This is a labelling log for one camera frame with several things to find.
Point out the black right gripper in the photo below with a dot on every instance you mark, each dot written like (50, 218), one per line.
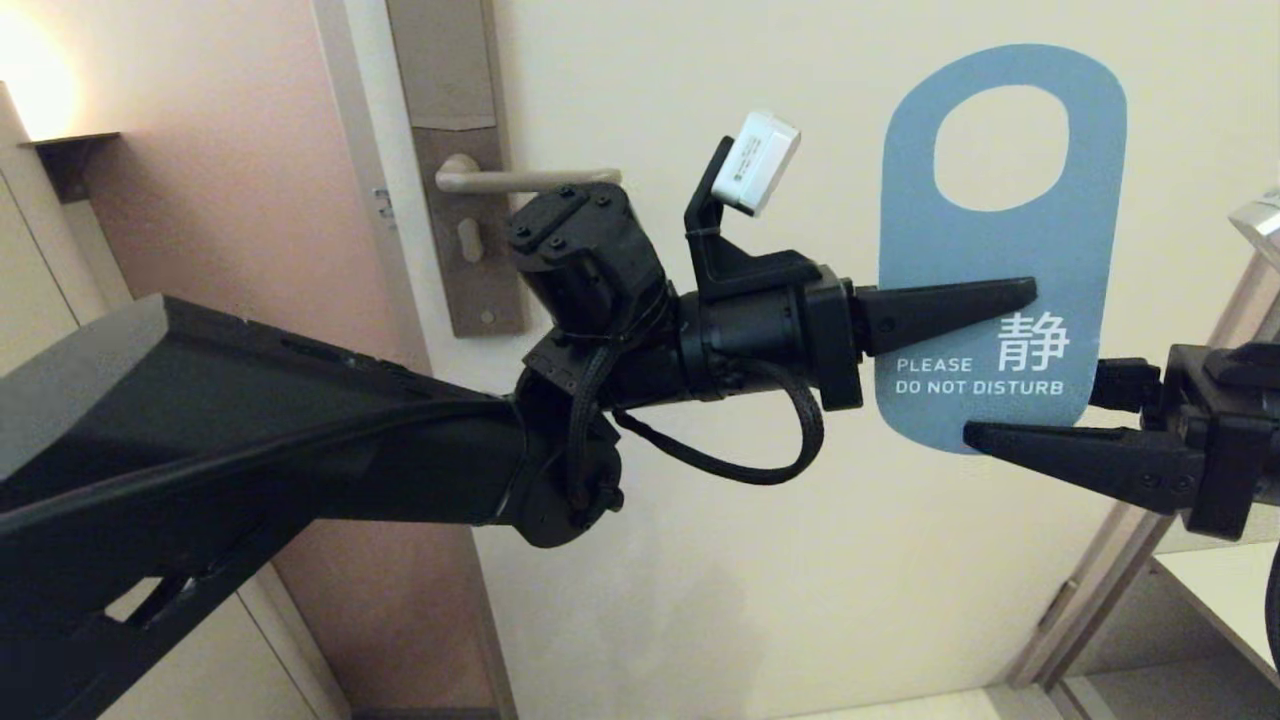
(1225, 440)

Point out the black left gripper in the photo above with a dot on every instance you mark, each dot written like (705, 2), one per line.
(760, 335)

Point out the white door hanger sign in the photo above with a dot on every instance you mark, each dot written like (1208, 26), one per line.
(1000, 250)

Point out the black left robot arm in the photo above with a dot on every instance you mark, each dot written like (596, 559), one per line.
(250, 450)

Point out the cream white door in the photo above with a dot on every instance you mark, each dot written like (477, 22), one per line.
(850, 600)

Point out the pale beige peanut-shaped object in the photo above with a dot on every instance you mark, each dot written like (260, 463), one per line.
(469, 240)

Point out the bronze door lock plate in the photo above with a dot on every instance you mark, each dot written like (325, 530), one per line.
(450, 60)

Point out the white closet shelf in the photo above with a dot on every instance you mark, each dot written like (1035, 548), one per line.
(1230, 600)

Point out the cream wardrobe panel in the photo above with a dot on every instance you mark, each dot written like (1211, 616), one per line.
(220, 670)

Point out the taupe frame hinge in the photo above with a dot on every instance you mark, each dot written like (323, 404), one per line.
(1056, 605)

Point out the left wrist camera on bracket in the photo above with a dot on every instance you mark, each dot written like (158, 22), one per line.
(755, 160)

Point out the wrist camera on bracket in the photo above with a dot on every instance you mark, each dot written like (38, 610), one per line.
(1260, 225)
(755, 160)

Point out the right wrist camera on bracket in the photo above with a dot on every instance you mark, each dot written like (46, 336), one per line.
(1260, 225)

